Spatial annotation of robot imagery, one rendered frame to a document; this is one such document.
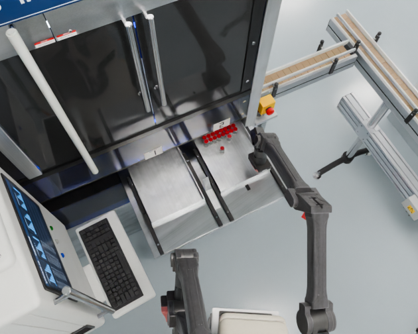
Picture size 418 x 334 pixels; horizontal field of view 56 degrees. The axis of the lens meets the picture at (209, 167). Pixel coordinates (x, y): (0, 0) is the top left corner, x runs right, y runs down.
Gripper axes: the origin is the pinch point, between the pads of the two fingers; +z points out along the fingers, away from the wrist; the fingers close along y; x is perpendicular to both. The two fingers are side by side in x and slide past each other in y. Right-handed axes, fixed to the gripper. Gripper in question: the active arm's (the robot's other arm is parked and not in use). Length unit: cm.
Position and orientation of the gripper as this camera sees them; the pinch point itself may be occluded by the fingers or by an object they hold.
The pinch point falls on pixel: (258, 170)
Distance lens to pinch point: 185.1
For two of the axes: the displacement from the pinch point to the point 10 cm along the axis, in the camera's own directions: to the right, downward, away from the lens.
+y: -4.3, -7.6, 4.9
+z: 0.5, 5.2, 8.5
